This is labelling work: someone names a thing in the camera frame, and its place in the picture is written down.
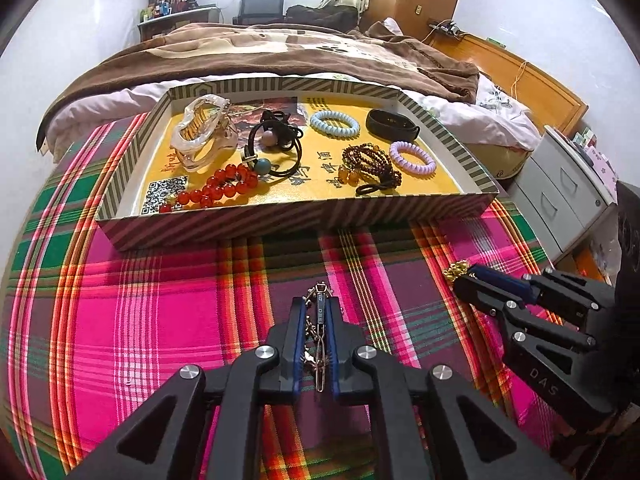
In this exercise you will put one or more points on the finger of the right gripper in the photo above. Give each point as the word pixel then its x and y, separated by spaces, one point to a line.
pixel 520 282
pixel 500 304

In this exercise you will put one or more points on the black office chair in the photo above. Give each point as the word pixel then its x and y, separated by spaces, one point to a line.
pixel 252 12

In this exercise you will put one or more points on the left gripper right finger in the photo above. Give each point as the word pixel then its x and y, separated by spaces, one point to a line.
pixel 427 424

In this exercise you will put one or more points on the brown blanket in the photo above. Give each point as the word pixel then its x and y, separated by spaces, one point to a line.
pixel 208 49

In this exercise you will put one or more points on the bed with white sheet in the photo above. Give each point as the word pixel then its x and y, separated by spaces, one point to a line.
pixel 493 119

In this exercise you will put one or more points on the striped cardboard tray box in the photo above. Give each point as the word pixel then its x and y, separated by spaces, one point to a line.
pixel 303 192

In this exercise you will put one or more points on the plaid pink green tablecloth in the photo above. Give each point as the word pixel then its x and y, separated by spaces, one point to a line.
pixel 88 333

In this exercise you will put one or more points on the grey drawer nightstand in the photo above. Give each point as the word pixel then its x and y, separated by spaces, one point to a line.
pixel 560 195

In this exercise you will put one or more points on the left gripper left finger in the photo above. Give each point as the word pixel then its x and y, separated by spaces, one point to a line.
pixel 206 421

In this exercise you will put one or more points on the dark clothes pile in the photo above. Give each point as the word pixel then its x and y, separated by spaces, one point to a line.
pixel 341 18

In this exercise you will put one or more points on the black fitness band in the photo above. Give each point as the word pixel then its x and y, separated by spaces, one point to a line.
pixel 391 127

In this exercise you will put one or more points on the wooden headboard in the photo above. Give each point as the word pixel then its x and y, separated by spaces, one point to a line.
pixel 551 103

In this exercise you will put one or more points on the dark wooden desk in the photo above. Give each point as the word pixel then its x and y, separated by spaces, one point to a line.
pixel 164 24

